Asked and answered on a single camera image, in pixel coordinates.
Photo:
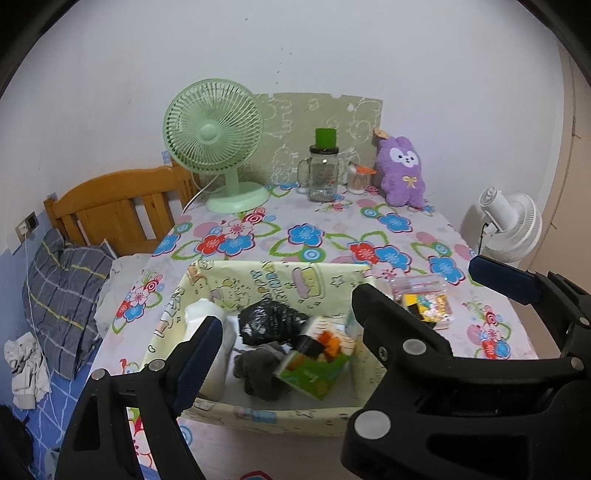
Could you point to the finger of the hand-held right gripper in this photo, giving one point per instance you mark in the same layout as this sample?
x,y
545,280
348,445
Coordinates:
x,y
503,277
397,332

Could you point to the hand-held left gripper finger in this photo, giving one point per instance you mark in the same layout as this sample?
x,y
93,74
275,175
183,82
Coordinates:
x,y
191,369

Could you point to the colourful snack packet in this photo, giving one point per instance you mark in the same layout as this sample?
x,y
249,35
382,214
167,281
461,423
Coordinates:
x,y
429,307

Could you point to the clear pink pouch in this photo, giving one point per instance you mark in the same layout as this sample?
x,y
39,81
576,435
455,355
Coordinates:
x,y
415,284

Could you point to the grey socks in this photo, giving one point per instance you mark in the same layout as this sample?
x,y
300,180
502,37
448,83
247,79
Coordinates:
x,y
258,374

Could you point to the black plastic bag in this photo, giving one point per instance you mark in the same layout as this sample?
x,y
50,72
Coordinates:
x,y
268,318

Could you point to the green tissue packet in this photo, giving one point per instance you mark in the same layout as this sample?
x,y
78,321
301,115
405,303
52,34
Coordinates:
x,y
314,378

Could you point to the yellow printed fabric box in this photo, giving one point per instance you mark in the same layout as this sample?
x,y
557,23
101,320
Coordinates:
x,y
277,422

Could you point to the white standing fan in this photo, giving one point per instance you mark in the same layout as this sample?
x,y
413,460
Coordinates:
x,y
512,226

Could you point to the white bedding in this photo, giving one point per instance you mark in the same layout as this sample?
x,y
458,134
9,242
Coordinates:
x,y
120,277

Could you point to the purple plush bunny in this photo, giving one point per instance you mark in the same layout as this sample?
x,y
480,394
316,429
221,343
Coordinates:
x,y
401,180

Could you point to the grey plaid pillow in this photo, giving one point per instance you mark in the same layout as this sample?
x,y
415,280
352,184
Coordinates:
x,y
60,295

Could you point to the blue grid bed sheet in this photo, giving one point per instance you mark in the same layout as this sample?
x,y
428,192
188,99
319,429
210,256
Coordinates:
x,y
46,415

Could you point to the cotton swab container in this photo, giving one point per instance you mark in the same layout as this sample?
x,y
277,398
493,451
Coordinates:
x,y
356,182

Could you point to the crumpled white cloth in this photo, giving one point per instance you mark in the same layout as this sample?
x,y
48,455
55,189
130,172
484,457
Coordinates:
x,y
25,369

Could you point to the glass jar mug green lid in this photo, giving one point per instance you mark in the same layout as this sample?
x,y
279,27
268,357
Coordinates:
x,y
323,180

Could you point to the wooden bed headboard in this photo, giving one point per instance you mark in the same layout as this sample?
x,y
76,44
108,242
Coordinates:
x,y
106,189

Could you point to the green desk fan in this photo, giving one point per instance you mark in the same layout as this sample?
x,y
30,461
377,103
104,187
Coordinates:
x,y
207,134

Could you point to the green printed board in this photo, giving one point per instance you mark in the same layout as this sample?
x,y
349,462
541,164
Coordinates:
x,y
295,115

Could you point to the wall socket plate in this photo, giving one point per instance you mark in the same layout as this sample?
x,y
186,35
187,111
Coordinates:
x,y
30,224

